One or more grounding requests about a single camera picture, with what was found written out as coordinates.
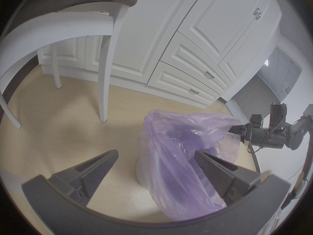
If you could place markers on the white chair with grey cushions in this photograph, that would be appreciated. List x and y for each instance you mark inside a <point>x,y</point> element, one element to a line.
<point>61,26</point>

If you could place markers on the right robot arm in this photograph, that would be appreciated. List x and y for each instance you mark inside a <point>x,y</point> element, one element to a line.
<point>293,136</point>

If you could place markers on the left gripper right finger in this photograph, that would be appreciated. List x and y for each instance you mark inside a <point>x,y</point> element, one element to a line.
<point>220,175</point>

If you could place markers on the purple plastic bag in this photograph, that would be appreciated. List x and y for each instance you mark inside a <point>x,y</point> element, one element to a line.
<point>176,170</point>

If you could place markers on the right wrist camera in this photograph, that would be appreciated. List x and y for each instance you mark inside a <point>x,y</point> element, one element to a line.
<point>256,120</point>

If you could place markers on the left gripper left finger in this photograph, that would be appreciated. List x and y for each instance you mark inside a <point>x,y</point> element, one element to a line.
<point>97,170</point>

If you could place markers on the grey curtain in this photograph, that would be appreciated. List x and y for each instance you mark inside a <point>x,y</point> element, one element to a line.
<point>254,97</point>

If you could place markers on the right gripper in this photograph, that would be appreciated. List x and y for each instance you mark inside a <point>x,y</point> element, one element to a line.
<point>259,137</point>

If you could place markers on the white wardrobe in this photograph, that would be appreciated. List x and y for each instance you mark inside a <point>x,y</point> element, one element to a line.
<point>171,33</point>

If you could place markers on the white trash bin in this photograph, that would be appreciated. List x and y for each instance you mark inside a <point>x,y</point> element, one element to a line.
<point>141,172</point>

